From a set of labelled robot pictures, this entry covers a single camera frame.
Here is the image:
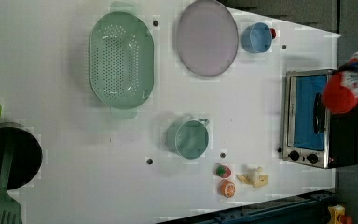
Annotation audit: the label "red ketchup bottle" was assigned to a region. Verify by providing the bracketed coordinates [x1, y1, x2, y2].
[322, 52, 358, 114]

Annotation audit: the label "black toaster oven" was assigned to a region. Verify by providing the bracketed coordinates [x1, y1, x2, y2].
[282, 69, 358, 169]

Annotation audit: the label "small red toy fruit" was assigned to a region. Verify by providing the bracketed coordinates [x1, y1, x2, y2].
[270, 28, 277, 39]

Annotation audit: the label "blue cup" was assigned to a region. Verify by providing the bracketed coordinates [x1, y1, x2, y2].
[241, 22, 272, 53]

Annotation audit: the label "yellow red toy object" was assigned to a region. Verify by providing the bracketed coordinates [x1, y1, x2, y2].
[328, 205, 353, 224]

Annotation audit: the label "toy peeled banana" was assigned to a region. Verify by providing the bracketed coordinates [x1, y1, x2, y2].
[236, 167, 269, 188]

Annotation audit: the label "lilac round plate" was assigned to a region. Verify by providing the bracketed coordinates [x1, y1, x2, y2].
[176, 0, 239, 77]

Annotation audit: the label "toy strawberry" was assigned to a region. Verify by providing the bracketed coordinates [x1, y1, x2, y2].
[215, 165, 231, 178]

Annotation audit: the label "toy orange half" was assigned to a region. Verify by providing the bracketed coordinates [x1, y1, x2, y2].
[220, 180, 236, 198]

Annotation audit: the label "green mug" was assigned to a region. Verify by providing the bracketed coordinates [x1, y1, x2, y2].
[166, 119, 210, 160]

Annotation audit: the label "green perforated colander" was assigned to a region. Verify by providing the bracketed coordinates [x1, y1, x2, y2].
[88, 0, 155, 119]

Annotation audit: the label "black utensil holder cup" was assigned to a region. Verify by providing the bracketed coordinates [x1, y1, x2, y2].
[0, 122, 43, 190]

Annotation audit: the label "green slotted spatula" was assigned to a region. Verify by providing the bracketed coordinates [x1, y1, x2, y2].
[0, 137, 22, 224]

